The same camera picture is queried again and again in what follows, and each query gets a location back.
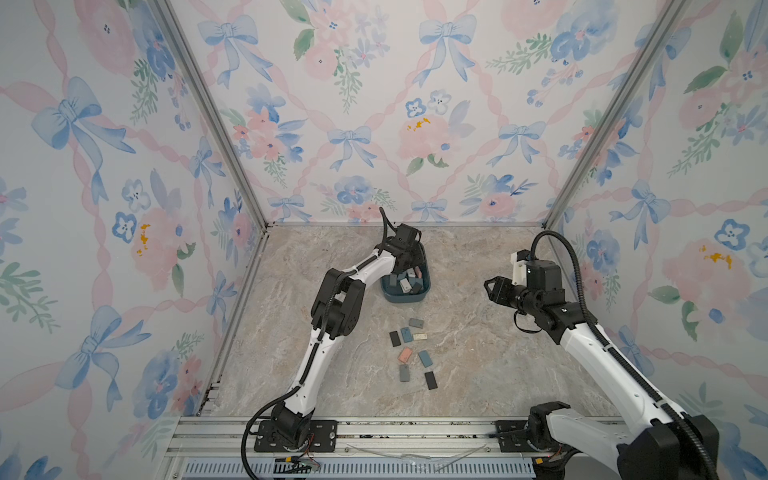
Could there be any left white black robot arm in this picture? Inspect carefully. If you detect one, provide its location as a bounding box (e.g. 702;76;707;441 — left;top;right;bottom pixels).
240;209;426;479

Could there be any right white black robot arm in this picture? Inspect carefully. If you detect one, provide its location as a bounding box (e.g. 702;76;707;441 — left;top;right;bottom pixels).
484;230;719;479

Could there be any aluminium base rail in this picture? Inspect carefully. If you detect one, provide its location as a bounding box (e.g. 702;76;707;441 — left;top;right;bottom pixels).
157;415;667;480

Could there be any grey eraser bottom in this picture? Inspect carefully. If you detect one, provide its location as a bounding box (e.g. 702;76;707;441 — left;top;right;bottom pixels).
399;364;410;383

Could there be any teal eraser lower centre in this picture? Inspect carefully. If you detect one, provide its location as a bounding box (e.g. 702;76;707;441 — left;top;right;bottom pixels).
418;350;433;368

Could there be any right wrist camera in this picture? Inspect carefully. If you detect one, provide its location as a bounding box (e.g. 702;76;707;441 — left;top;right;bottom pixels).
510;249;530;286

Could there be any black eraser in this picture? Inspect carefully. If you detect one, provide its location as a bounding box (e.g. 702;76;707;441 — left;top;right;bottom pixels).
389;331;402;347
424;371;438;390

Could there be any black eraser centre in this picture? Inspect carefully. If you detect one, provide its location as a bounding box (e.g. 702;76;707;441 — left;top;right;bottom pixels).
389;331;402;347

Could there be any dark teal storage box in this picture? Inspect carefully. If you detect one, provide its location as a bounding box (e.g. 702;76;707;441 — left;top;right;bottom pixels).
379;258;431;304

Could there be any black eraser bottom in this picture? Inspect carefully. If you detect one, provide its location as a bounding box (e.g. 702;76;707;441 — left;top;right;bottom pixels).
424;371;438;390

